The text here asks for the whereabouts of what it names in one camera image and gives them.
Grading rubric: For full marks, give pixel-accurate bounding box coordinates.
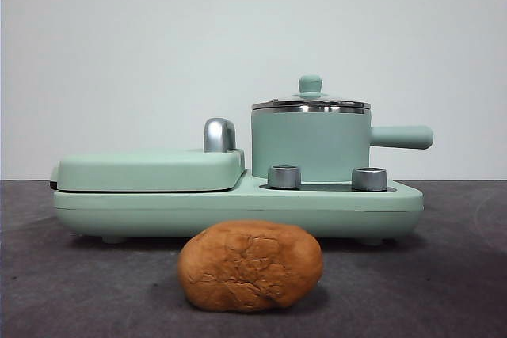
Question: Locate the mint green griddle cover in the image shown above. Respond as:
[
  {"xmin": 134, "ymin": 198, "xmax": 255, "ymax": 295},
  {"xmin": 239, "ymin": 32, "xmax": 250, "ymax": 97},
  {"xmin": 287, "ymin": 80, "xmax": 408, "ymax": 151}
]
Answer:
[{"xmin": 49, "ymin": 147, "xmax": 246, "ymax": 192}]

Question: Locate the mint green breakfast maker base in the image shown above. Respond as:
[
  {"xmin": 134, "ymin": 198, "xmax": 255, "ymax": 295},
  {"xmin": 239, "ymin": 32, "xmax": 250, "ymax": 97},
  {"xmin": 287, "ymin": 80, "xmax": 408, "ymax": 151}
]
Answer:
[{"xmin": 52, "ymin": 167, "xmax": 424, "ymax": 245}]

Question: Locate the mint green pot with handle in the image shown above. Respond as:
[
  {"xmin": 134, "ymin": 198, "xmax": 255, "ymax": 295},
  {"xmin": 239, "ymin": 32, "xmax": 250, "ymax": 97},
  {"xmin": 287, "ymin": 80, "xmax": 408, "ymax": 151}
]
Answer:
[{"xmin": 250, "ymin": 104, "xmax": 435, "ymax": 181}]

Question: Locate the glass pot lid green knob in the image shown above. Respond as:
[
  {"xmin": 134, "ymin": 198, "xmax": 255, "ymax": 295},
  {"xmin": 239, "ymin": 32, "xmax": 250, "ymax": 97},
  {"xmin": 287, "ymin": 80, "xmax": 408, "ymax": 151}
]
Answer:
[{"xmin": 251, "ymin": 74, "xmax": 372, "ymax": 112}]

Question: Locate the brown potato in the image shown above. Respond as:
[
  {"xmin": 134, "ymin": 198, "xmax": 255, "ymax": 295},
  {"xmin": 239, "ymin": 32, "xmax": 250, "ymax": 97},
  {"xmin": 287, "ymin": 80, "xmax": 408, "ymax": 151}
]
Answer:
[{"xmin": 176, "ymin": 218, "xmax": 324, "ymax": 313}]

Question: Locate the silver control knob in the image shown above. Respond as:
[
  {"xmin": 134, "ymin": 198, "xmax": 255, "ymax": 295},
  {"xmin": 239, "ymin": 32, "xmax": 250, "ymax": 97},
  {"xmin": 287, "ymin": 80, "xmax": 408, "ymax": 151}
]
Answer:
[
  {"xmin": 267, "ymin": 164, "xmax": 303, "ymax": 188},
  {"xmin": 351, "ymin": 166, "xmax": 388, "ymax": 192}
]

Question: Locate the chrome griddle cover handle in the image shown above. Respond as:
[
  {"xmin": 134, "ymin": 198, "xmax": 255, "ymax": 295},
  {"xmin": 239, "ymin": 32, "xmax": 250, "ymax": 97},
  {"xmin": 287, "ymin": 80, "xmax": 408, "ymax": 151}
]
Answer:
[{"xmin": 203, "ymin": 117, "xmax": 238, "ymax": 154}]

